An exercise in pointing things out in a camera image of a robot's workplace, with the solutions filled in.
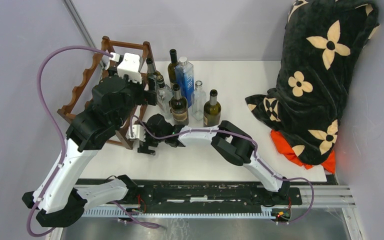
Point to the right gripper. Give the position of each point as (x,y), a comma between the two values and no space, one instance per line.
(144,147)

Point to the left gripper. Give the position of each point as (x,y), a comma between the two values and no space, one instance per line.
(150,95)

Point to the green wine bottle brown label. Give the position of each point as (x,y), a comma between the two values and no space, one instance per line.
(179,106)

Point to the brown wooden wine rack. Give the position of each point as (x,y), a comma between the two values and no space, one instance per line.
(107,45)

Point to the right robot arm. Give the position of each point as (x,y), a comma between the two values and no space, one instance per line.
(233,144)

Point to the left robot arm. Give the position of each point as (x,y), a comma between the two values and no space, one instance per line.
(57,202)

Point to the clear square bottle black cap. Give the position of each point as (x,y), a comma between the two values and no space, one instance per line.
(164,94)

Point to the green wine bottle left rear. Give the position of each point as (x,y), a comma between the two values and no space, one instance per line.
(152,73)

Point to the blue square glass bottle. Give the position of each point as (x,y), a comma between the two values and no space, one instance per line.
(184,73)

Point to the clear round glass bottle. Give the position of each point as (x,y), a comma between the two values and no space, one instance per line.
(199,99)

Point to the green wine bottle right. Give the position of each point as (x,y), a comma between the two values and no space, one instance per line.
(212,110)

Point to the aluminium corner profile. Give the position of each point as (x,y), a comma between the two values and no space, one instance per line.
(81,27)

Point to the orange cloth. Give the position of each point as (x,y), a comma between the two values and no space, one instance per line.
(285,149)

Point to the black floral blanket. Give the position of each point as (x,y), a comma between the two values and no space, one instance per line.
(322,43)

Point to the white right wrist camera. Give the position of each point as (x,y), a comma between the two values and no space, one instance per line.
(138,132)

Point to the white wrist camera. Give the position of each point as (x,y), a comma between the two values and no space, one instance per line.
(130,65)
(138,132)

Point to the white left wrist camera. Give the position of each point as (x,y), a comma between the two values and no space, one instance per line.
(130,65)

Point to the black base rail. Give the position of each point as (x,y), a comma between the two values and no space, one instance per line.
(223,200)

